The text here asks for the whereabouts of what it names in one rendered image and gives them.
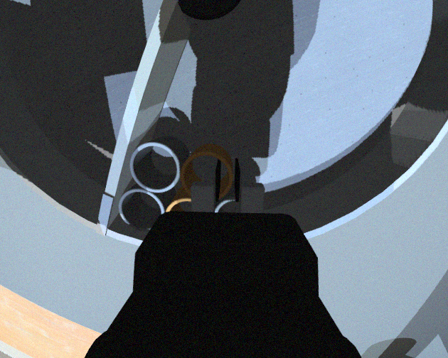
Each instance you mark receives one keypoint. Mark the bronze bushing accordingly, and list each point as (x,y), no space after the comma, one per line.
(188,175)
(180,196)

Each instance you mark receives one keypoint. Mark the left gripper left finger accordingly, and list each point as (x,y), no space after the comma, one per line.
(204,193)

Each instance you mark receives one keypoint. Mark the silver metal ring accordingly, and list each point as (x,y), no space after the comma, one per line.
(145,173)
(227,198)
(136,213)

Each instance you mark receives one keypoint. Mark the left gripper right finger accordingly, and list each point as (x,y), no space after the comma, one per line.
(250,195)

